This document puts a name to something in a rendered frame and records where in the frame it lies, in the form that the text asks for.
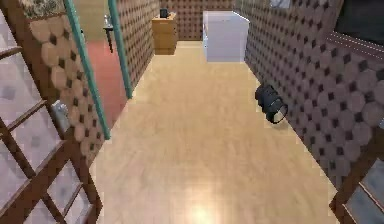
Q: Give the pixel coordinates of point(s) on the light wooden cupboard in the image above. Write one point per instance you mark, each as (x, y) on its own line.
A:
(164, 35)

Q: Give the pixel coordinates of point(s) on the white fridge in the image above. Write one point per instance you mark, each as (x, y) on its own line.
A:
(225, 36)

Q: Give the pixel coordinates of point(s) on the small black appliance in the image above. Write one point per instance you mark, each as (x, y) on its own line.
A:
(163, 13)

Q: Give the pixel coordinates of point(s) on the brown glazed room door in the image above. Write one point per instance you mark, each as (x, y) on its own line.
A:
(30, 140)

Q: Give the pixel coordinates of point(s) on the brown framed window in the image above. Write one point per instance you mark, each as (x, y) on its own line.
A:
(361, 20)

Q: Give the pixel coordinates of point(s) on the teal door frame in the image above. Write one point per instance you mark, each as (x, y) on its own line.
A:
(96, 66)

